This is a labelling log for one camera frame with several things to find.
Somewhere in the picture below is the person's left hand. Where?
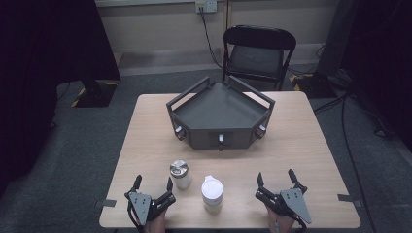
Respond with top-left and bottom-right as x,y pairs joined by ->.
144,210 -> 168,233

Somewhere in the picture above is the black stand base striped tape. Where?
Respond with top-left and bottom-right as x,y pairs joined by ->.
290,72 -> 338,99
71,79 -> 119,109

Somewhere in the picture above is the person's right hand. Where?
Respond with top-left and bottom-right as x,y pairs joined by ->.
266,208 -> 296,233

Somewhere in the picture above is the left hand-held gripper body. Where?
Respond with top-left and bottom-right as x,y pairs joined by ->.
123,187 -> 177,227

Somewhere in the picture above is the dark grey tray box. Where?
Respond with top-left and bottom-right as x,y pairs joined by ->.
165,76 -> 276,152

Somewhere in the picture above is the black curtain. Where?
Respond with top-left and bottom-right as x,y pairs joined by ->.
0,0 -> 121,198
339,0 -> 412,144

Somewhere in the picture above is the white wall socket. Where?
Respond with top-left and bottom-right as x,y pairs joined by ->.
194,0 -> 218,14

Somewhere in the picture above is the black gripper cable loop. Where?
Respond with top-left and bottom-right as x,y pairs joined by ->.
126,202 -> 145,233

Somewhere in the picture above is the grey tape strip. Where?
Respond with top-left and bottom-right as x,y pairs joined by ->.
337,193 -> 363,208
94,198 -> 117,209

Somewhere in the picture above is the long black floor cable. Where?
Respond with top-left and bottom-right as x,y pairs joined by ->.
340,93 -> 377,233

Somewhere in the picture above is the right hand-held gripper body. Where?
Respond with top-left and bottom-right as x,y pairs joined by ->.
255,187 -> 313,225

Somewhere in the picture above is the glass shaker with metal lid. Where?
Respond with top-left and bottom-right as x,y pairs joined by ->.
169,158 -> 192,190

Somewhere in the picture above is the black power cable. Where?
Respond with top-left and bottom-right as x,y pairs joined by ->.
198,7 -> 224,70

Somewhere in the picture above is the black folding chair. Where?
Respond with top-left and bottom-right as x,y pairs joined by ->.
222,24 -> 297,91

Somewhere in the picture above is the thick black gripper cable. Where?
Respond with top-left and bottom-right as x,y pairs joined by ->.
295,216 -> 308,233

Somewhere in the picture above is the grey upright panel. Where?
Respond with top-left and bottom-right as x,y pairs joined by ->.
315,0 -> 358,77

